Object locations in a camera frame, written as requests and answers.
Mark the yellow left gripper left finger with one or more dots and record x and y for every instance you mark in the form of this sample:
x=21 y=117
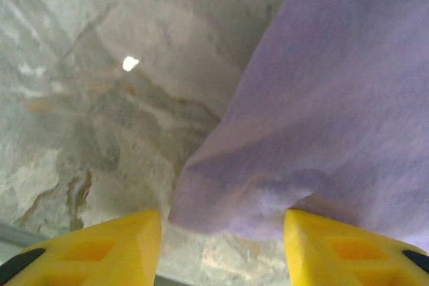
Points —
x=100 y=256

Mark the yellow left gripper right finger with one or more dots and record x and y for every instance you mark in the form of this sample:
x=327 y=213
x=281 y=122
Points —
x=352 y=259

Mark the purple shirt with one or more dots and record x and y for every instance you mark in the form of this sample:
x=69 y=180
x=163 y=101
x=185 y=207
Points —
x=335 y=81

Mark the aluminium mounting rail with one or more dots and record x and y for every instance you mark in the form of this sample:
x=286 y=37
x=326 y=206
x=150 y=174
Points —
x=20 y=235

